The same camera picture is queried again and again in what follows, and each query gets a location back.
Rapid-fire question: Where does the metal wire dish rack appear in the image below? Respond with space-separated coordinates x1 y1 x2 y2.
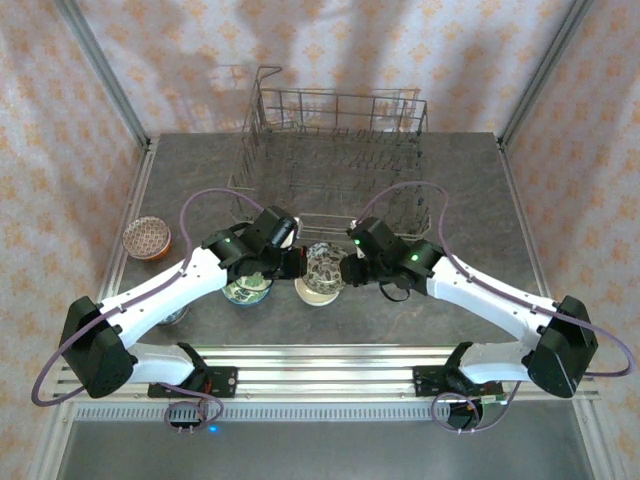
227 64 434 241

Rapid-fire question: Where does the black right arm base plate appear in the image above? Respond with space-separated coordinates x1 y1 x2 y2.
412 366 501 400

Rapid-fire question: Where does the aluminium mounting rail beam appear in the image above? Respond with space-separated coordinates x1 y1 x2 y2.
52 343 601 402

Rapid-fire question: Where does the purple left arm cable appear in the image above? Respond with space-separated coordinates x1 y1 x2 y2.
30 187 266 435

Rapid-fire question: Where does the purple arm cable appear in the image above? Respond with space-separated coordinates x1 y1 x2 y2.
30 187 266 435
357 180 634 435

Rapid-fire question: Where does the green leaf pattern bowl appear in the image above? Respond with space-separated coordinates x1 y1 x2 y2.
221 273 274 306

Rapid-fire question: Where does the blue floral bowl pink exterior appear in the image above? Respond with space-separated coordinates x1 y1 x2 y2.
157 305 190 327

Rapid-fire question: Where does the red lattice pattern bowl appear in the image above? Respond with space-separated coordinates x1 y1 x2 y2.
122 215 173 262

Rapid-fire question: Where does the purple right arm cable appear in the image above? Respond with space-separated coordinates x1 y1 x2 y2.
357 180 634 435

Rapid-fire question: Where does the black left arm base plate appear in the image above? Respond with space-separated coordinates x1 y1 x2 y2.
147 366 238 400

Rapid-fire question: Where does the aluminium frame post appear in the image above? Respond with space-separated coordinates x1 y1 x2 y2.
53 0 152 149
497 0 596 149

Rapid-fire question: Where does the aluminium table edge rail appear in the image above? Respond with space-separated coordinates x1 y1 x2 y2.
79 137 160 361

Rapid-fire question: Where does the dark leaf pattern bowl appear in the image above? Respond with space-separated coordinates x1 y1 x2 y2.
305 242 347 295

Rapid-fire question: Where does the grey slotted cable duct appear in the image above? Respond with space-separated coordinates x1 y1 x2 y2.
74 405 451 422

